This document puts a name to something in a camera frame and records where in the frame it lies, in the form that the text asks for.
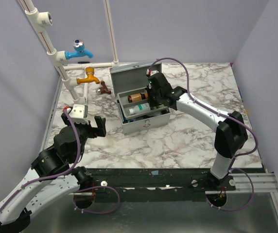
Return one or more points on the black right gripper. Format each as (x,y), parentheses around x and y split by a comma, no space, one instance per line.
(152,96)

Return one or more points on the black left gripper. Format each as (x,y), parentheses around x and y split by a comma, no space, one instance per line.
(100,131)

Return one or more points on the brown medicine bottle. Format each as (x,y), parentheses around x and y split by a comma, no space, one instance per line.
(137,97)

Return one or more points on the white medicine bottle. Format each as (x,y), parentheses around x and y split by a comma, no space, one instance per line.
(139,108)

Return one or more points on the grey plastic tray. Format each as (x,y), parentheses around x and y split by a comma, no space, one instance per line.
(125,105)

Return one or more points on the grey metal medicine box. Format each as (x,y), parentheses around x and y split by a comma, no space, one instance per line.
(129,77)

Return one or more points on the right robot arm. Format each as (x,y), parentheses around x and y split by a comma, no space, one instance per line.
(230,134)

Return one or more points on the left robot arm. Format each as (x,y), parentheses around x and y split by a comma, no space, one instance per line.
(53,174)

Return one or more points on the brown faucet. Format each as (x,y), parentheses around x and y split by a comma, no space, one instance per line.
(103,89)

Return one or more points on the orange plastic faucet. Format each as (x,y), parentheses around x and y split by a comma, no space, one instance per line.
(90,77)

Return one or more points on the blue plastic faucet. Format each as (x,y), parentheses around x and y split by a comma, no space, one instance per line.
(80,50)

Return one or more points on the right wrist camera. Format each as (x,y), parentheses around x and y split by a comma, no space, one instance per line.
(150,73)

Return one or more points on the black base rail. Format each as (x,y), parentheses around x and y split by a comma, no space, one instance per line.
(153,184)

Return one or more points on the white pvc pipe frame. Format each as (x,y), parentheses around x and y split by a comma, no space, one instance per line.
(40,21)

